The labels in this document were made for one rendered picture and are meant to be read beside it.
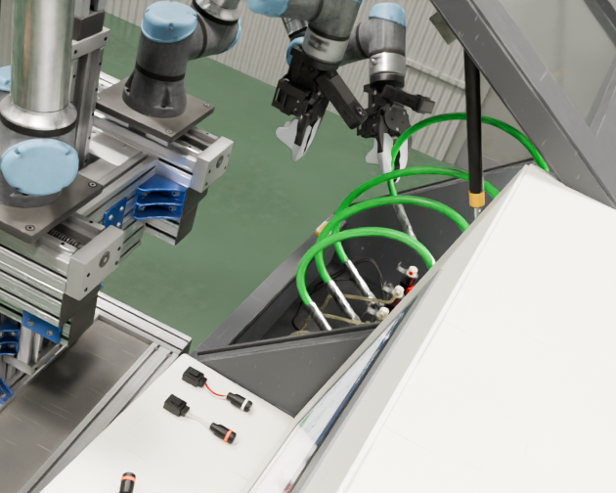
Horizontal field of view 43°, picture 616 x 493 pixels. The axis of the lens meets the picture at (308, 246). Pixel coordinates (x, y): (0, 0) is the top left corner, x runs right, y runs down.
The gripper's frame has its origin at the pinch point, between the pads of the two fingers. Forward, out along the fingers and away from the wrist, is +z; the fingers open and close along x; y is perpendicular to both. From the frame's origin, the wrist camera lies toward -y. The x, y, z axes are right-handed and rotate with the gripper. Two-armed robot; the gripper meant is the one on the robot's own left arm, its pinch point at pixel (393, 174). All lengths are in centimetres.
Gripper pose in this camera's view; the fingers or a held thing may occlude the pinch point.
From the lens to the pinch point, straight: 155.5
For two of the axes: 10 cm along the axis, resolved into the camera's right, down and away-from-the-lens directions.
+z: -0.2, 9.9, -1.3
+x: -7.6, -1.0, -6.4
